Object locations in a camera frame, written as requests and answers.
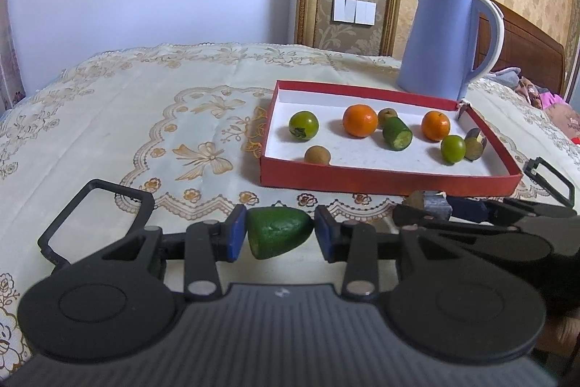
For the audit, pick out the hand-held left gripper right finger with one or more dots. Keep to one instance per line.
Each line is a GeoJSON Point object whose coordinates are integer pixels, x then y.
{"type": "Point", "coordinates": [326, 235]}

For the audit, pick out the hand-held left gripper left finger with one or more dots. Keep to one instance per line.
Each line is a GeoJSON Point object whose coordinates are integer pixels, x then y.
{"type": "Point", "coordinates": [235, 233]}

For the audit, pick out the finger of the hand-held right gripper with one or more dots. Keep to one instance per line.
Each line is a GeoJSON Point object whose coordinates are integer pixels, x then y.
{"type": "Point", "coordinates": [466, 209]}
{"type": "Point", "coordinates": [421, 217]}

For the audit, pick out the bluish sugarcane piece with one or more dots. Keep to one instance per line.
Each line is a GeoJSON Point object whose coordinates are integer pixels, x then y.
{"type": "Point", "coordinates": [435, 203]}

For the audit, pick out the green avocado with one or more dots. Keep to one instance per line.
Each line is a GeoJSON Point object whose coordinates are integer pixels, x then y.
{"type": "Point", "coordinates": [278, 233]}

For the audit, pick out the plain green tangerine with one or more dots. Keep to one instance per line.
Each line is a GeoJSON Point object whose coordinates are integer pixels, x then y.
{"type": "Point", "coordinates": [453, 149]}

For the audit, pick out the dark brown sugarcane piece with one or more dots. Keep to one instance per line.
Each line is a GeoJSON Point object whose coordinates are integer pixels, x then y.
{"type": "Point", "coordinates": [475, 146]}

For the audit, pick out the brown longan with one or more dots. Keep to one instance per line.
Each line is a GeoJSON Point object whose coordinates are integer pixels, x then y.
{"type": "Point", "coordinates": [317, 155]}
{"type": "Point", "coordinates": [387, 114]}

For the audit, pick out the red shallow cardboard box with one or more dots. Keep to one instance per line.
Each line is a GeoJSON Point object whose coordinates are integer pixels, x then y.
{"type": "Point", "coordinates": [362, 160]}

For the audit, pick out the green cucumber piece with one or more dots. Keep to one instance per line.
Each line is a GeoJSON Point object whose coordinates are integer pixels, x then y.
{"type": "Point", "coordinates": [397, 134]}

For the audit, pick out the orange tangerine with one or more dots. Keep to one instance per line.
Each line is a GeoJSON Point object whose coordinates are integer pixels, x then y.
{"type": "Point", "coordinates": [360, 120]}
{"type": "Point", "coordinates": [436, 125]}

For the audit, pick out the green tangerine with dark spots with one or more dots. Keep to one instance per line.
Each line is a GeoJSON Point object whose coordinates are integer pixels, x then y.
{"type": "Point", "coordinates": [303, 126]}

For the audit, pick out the pink printed blanket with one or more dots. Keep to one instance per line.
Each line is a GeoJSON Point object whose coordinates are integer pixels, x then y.
{"type": "Point", "coordinates": [553, 106]}

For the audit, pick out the light blue electric kettle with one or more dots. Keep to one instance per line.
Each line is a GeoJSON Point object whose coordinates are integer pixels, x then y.
{"type": "Point", "coordinates": [435, 42]}

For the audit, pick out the wooden headboard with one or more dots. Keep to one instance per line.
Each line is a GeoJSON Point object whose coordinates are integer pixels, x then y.
{"type": "Point", "coordinates": [530, 38]}

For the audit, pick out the pink curtain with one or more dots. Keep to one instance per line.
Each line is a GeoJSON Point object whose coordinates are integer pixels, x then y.
{"type": "Point", "coordinates": [8, 29]}

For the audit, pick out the white wall switch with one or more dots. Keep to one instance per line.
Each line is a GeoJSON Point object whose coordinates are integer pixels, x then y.
{"type": "Point", "coordinates": [365, 11]}
{"type": "Point", "coordinates": [343, 10]}

